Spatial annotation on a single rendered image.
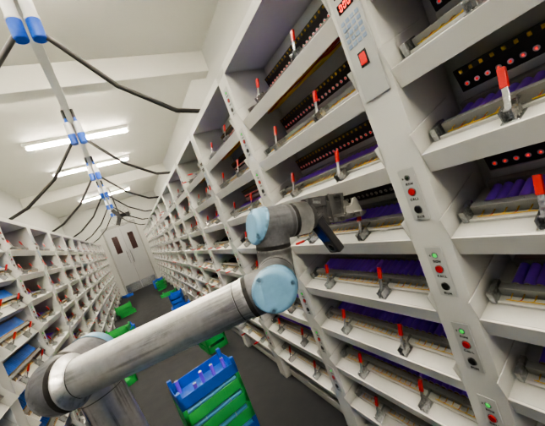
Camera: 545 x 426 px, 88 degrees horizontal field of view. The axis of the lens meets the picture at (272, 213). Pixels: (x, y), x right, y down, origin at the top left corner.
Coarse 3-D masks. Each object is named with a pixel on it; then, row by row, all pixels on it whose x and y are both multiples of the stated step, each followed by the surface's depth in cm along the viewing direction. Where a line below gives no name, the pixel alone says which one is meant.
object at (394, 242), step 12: (360, 204) 104; (372, 228) 88; (300, 240) 121; (348, 240) 92; (372, 240) 82; (384, 240) 78; (396, 240) 74; (408, 240) 71; (300, 252) 120; (312, 252) 112; (324, 252) 105; (348, 252) 94; (360, 252) 89; (372, 252) 84; (384, 252) 80; (396, 252) 77; (408, 252) 73
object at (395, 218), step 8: (384, 216) 84; (392, 216) 81; (400, 216) 79; (336, 224) 103; (344, 224) 99; (352, 224) 95; (376, 224) 87; (384, 224) 85; (400, 224) 78; (312, 232) 117
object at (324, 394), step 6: (294, 372) 185; (300, 378) 180; (306, 378) 175; (306, 384) 175; (312, 384) 167; (318, 390) 163; (324, 390) 158; (324, 396) 157; (330, 396) 152; (330, 402) 153; (336, 402) 147; (336, 408) 150
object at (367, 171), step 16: (352, 128) 94; (368, 128) 89; (336, 144) 103; (352, 144) 98; (304, 160) 121; (320, 160) 114; (336, 160) 86; (352, 160) 87; (368, 160) 81; (304, 176) 124; (320, 176) 101; (336, 176) 86; (352, 176) 81; (368, 176) 75; (384, 176) 71; (272, 192) 123; (288, 192) 123; (304, 192) 105; (320, 192) 94; (336, 192) 88; (352, 192) 83
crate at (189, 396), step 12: (216, 348) 159; (216, 360) 158; (228, 360) 150; (192, 372) 150; (204, 372) 153; (216, 372) 149; (228, 372) 141; (168, 384) 142; (180, 384) 146; (192, 384) 147; (204, 384) 134; (216, 384) 137; (180, 396) 128; (192, 396) 130; (180, 408) 128
